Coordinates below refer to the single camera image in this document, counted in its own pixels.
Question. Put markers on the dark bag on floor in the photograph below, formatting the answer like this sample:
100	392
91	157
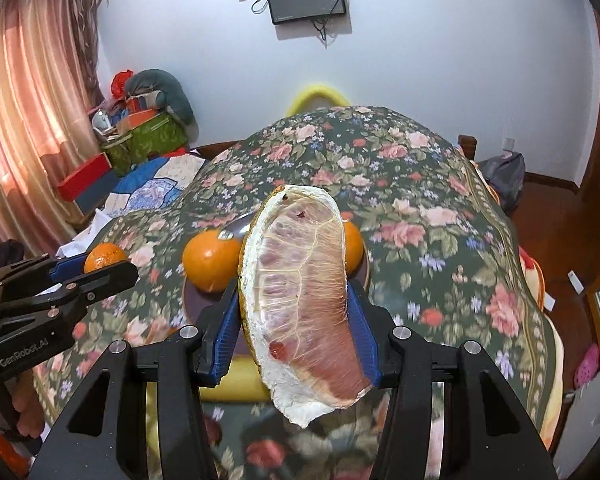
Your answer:
505	174

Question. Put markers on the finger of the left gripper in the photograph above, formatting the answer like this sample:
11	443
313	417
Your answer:
67	269
26	286

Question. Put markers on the red plastic bag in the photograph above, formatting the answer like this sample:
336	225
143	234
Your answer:
118	82

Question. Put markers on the red gift box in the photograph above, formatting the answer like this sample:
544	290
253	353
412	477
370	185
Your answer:
84	176

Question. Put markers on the medium orange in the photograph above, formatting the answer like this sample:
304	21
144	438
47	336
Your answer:
355	250

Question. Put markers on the green-yellow sugarcane piece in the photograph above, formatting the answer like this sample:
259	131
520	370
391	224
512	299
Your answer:
241	384

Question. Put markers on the pomelo wedge with rind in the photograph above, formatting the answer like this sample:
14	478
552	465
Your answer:
292	287

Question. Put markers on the dark purple round plate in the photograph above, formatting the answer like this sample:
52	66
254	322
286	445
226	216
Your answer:
195	300

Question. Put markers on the floral green quilt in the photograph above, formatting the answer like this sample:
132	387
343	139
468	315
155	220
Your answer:
444	261

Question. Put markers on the blue patchwork blanket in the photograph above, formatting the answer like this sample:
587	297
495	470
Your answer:
153	185

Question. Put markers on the pink striped curtain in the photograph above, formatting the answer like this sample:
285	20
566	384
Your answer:
45	133

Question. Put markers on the grey plush toy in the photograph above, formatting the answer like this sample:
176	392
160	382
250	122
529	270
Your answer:
166	92

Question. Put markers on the person's hand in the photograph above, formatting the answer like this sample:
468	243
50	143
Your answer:
35	397

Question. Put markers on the large orange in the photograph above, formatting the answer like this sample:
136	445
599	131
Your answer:
211	262

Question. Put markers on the green storage box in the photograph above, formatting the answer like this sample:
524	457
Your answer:
159	135

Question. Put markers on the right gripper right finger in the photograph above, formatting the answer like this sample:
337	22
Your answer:
487	433

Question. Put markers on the small mandarin orange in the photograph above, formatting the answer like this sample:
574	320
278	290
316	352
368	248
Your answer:
103	255

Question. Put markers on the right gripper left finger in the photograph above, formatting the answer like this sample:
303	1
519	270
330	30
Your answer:
101	432

